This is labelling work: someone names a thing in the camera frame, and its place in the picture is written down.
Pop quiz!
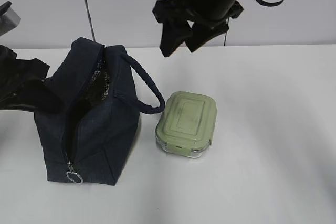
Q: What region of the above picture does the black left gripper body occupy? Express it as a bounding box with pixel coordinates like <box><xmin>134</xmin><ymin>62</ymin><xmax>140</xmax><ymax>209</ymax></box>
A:
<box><xmin>1</xmin><ymin>45</ymin><xmax>26</xmax><ymax>110</ymax></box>

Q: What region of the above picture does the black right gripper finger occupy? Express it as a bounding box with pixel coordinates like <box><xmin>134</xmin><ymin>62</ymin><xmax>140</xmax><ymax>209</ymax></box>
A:
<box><xmin>185</xmin><ymin>21</ymin><xmax>229</xmax><ymax>52</ymax></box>
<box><xmin>160</xmin><ymin>20</ymin><xmax>193</xmax><ymax>57</ymax></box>

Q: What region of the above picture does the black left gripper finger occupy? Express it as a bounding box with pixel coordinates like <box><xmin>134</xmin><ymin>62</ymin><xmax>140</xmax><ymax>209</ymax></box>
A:
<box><xmin>14</xmin><ymin>58</ymin><xmax>50</xmax><ymax>81</ymax></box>
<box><xmin>10</xmin><ymin>80</ymin><xmax>64</xmax><ymax>111</ymax></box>

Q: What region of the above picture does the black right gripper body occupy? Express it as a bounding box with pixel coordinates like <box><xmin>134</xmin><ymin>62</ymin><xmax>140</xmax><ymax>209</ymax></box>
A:
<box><xmin>152</xmin><ymin>0</ymin><xmax>243</xmax><ymax>27</ymax></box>

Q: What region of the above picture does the navy blue lunch bag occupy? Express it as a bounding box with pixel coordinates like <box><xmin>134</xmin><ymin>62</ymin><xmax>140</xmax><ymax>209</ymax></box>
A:
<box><xmin>34</xmin><ymin>37</ymin><xmax>165</xmax><ymax>185</ymax></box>

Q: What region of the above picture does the green lid glass food container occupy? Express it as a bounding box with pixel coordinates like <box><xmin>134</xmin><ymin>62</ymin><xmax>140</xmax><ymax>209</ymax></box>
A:
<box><xmin>155</xmin><ymin>91</ymin><xmax>217</xmax><ymax>158</ymax></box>

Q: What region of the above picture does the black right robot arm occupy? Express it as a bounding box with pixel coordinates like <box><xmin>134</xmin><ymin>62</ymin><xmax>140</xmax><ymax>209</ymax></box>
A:
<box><xmin>153</xmin><ymin>0</ymin><xmax>244</xmax><ymax>57</ymax></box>

